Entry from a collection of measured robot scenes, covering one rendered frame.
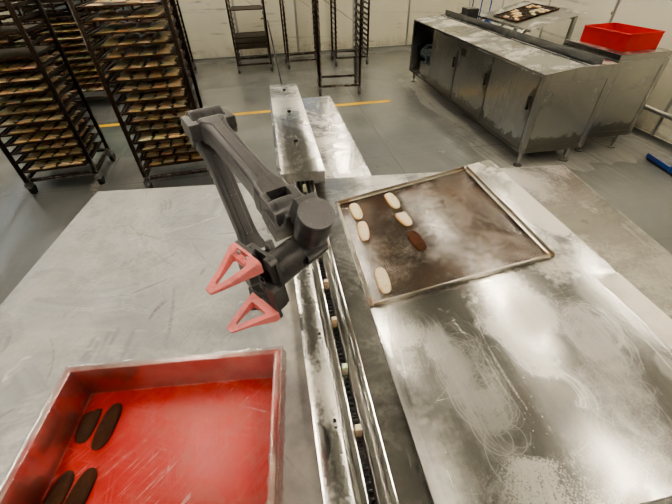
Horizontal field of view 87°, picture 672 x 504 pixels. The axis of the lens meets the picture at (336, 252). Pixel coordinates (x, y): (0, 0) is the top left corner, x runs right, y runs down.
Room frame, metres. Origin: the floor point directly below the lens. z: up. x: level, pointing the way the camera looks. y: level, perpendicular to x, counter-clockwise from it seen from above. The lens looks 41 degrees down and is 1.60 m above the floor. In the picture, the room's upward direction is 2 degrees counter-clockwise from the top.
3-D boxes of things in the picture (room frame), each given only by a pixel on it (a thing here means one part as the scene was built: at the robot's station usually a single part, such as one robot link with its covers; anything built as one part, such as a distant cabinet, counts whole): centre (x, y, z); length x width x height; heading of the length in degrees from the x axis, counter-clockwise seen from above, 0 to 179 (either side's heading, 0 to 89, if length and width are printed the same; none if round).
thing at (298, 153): (1.90, 0.22, 0.89); 1.25 x 0.18 x 0.09; 9
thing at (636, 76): (3.58, -2.60, 0.44); 0.70 x 0.55 x 0.87; 9
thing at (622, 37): (3.58, -2.60, 0.93); 0.51 x 0.36 x 0.13; 13
